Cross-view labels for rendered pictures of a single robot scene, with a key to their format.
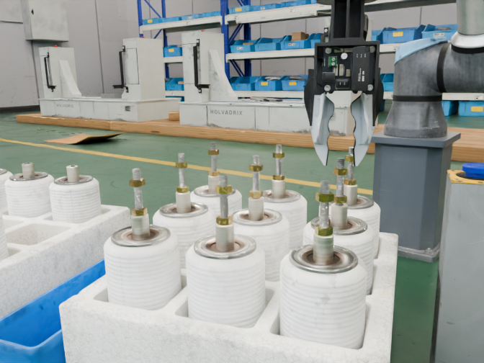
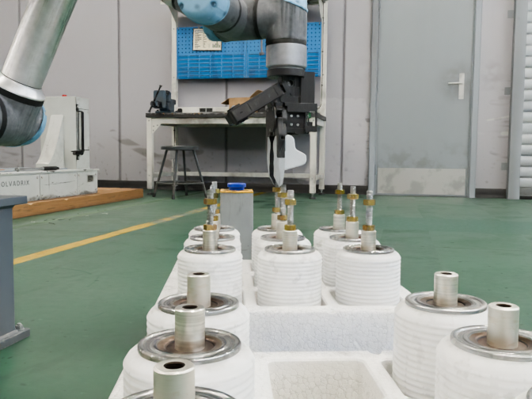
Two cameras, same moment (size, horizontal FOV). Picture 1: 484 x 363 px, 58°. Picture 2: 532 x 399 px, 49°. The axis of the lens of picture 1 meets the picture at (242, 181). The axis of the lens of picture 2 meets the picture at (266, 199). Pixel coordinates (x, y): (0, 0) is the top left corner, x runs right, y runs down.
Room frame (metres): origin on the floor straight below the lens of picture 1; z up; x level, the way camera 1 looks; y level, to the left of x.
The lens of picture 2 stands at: (1.03, 0.86, 0.39)
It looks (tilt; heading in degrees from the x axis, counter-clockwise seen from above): 4 degrees down; 246
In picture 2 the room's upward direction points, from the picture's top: 1 degrees clockwise
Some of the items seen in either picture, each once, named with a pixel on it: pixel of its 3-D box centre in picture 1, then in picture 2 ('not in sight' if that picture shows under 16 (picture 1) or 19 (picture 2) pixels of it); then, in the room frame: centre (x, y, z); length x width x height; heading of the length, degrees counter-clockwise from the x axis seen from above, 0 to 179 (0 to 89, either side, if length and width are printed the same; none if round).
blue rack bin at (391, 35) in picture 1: (404, 34); not in sight; (5.37, -1.93, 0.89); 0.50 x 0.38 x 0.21; 143
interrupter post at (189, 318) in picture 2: (28, 171); (189, 328); (0.91, 0.45, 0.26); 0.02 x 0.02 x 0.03
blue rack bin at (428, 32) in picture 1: (444, 32); not in sight; (5.11, -2.29, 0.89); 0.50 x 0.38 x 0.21; 142
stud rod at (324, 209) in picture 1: (324, 214); (339, 203); (0.45, -0.09, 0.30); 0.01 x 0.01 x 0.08
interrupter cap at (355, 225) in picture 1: (338, 225); (277, 229); (0.56, -0.13, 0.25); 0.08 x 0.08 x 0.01
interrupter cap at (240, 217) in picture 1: (256, 217); (283, 238); (0.61, -0.02, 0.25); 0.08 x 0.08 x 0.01
